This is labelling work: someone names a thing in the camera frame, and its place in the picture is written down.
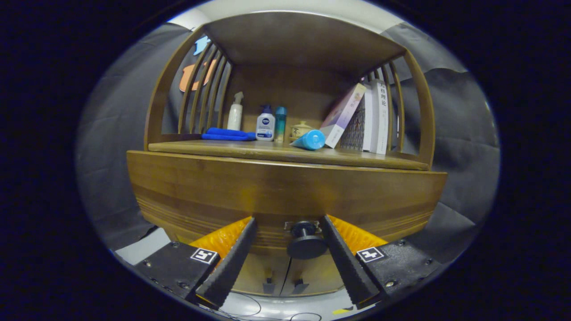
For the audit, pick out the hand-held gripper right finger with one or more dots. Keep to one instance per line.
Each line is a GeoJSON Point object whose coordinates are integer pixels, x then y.
{"type": "Point", "coordinates": [350, 267]}

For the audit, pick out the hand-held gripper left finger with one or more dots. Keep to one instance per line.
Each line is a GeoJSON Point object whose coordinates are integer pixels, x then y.
{"type": "Point", "coordinates": [232, 267]}

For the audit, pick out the black round drawer knob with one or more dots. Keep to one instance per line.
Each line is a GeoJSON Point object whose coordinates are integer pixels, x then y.
{"type": "Point", "coordinates": [305, 243]}

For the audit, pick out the wooden drawer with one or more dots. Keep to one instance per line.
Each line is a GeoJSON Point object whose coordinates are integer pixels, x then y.
{"type": "Point", "coordinates": [285, 191]}

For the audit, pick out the blue cosmetic tube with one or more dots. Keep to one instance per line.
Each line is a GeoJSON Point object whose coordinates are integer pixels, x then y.
{"type": "Point", "coordinates": [310, 140]}

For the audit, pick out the wooden cabinet door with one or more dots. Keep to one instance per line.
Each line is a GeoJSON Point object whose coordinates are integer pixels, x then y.
{"type": "Point", "coordinates": [321, 278]}
{"type": "Point", "coordinates": [254, 276]}

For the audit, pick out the wooden countertop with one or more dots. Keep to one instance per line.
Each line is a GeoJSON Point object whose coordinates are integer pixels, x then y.
{"type": "Point", "coordinates": [250, 149]}

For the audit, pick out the wooden cabinet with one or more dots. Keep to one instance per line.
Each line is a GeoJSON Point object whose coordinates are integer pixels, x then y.
{"type": "Point", "coordinates": [294, 89]}

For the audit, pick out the yellow floor tape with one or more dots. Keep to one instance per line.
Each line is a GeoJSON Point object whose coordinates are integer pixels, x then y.
{"type": "Point", "coordinates": [342, 311]}

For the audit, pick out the blue folded cloth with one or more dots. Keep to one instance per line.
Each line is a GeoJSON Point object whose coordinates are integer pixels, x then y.
{"type": "Point", "coordinates": [227, 133]}

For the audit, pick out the patterned cover book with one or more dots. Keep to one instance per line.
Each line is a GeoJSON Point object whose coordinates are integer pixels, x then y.
{"type": "Point", "coordinates": [354, 129]}

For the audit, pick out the white lotion bottle blue cap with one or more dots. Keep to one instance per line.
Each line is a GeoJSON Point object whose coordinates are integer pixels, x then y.
{"type": "Point", "coordinates": [265, 125]}

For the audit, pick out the beige lidded tea cup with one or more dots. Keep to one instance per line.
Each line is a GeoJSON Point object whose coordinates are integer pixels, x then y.
{"type": "Point", "coordinates": [299, 129]}

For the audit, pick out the white book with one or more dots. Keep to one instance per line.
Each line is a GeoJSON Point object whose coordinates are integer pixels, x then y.
{"type": "Point", "coordinates": [381, 120]}

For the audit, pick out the white spray bottle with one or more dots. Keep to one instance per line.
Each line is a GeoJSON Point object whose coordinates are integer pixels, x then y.
{"type": "Point", "coordinates": [235, 117]}

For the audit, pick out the purple cover book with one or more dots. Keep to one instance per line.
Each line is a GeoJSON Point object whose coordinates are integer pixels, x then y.
{"type": "Point", "coordinates": [342, 116]}

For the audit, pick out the slim teal bottle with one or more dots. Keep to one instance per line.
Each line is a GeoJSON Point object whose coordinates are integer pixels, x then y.
{"type": "Point", "coordinates": [280, 122]}

